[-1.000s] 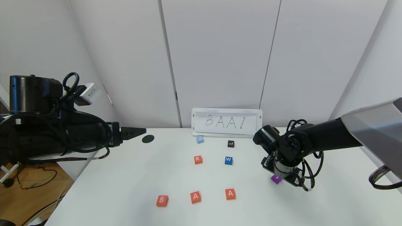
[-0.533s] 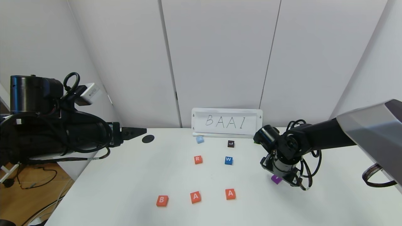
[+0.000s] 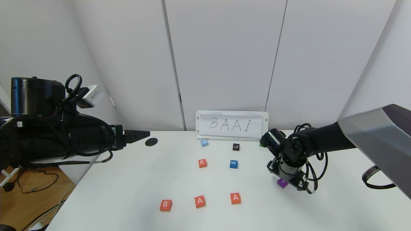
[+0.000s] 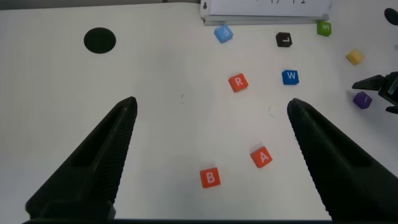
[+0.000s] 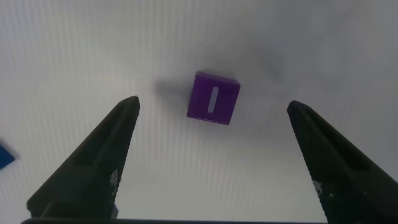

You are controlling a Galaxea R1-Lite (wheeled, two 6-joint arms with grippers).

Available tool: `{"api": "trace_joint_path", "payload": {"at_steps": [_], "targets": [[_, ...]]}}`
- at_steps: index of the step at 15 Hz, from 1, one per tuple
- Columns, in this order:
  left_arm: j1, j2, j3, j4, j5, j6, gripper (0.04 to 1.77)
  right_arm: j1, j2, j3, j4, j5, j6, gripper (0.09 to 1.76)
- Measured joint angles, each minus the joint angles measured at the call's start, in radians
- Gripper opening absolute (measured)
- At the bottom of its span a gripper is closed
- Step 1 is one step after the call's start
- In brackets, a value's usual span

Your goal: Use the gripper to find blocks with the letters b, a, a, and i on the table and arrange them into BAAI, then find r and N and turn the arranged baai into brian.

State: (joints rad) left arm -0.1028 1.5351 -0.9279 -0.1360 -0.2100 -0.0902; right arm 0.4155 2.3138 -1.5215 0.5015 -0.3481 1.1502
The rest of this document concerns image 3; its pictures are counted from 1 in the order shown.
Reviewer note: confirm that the black table grommet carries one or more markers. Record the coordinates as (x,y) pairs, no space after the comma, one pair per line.
(151,141)

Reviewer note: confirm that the orange block letter A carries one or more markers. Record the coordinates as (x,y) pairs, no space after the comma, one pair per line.
(235,198)
(199,201)

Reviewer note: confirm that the white power strip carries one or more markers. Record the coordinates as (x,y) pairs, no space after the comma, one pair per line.
(36,227)

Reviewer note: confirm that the light blue letter block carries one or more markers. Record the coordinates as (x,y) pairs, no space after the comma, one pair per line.
(204,142)

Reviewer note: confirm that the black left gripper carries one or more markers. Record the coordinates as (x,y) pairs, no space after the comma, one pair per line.
(119,137)

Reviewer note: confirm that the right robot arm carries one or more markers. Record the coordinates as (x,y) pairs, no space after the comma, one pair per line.
(369,134)

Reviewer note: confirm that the black block letter L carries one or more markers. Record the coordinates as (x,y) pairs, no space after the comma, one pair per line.
(236,147)

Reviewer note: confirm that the blue block letter W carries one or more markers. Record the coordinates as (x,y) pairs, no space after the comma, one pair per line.
(233,164)

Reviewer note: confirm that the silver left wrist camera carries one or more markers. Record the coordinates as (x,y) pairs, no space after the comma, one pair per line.
(91,95)

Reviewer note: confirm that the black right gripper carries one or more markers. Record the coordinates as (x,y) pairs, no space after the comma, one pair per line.
(294,183)

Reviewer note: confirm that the purple block letter I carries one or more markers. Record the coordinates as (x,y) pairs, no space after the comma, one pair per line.
(282,183)

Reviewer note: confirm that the orange block letter B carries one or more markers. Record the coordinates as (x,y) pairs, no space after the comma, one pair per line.
(165,205)

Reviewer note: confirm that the orange block letter R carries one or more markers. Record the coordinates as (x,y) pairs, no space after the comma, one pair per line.
(202,163)

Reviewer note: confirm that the white wall panel bracket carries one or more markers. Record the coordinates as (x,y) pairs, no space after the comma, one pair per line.
(112,102)

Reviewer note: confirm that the white BAAI sign board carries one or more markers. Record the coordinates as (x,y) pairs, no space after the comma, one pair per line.
(231,125)

